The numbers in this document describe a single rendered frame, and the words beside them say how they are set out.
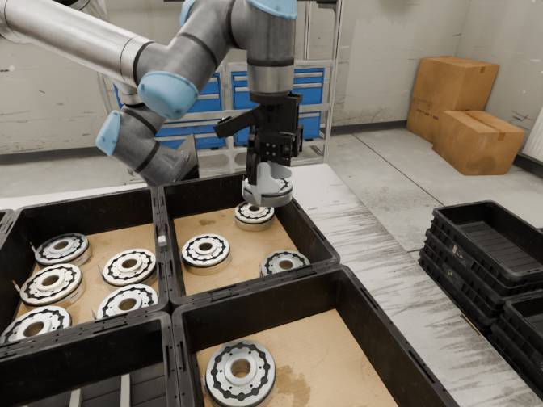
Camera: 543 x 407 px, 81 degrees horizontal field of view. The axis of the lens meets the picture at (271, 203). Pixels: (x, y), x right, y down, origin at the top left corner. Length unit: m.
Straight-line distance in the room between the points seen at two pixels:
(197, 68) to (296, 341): 0.46
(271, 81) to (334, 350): 0.44
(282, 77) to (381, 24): 3.32
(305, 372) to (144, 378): 0.25
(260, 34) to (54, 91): 3.13
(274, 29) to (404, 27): 3.48
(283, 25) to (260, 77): 0.08
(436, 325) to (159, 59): 0.76
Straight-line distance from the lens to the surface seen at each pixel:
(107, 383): 0.61
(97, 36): 0.59
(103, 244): 0.86
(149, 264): 0.72
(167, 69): 0.50
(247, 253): 0.74
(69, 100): 3.54
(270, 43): 0.51
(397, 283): 0.91
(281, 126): 0.55
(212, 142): 2.62
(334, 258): 0.59
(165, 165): 1.00
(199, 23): 0.55
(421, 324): 0.84
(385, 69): 3.93
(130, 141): 0.98
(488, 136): 3.23
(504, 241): 1.61
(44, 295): 0.74
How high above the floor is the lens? 1.32
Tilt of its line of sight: 33 degrees down
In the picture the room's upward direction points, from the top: straight up
